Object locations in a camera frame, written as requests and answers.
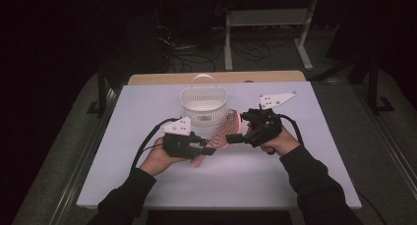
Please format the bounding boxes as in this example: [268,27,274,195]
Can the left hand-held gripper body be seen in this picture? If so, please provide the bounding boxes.
[159,116,209,161]

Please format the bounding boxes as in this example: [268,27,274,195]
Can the pink hairbrush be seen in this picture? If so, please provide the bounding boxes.
[191,108,246,169]

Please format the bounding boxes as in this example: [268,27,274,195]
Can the wooden table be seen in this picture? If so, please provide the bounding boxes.
[127,70,308,86]

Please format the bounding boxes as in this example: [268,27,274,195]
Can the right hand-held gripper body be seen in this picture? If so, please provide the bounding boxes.
[241,90,298,148]

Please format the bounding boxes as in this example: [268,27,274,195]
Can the white metal stand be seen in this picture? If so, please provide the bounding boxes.
[223,0,320,72]

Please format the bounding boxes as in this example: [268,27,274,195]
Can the white plastic basket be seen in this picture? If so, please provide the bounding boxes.
[179,73,228,128]

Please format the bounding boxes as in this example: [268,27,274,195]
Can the black stand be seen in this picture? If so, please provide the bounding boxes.
[366,53,396,116]
[86,63,110,119]

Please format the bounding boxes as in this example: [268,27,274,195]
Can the black floor cables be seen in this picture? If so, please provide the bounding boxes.
[153,22,296,74]

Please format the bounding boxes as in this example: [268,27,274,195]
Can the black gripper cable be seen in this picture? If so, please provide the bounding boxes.
[275,113,305,146]
[130,116,183,172]

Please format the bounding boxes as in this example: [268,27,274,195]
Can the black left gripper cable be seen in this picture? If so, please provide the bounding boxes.
[130,116,183,172]

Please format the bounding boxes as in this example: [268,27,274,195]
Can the person's left hand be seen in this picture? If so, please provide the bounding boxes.
[139,137,193,178]

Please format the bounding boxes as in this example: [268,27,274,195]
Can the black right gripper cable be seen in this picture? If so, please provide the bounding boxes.
[275,113,305,146]

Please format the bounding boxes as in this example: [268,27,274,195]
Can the person's right hand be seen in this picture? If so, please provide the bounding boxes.
[260,126,302,157]

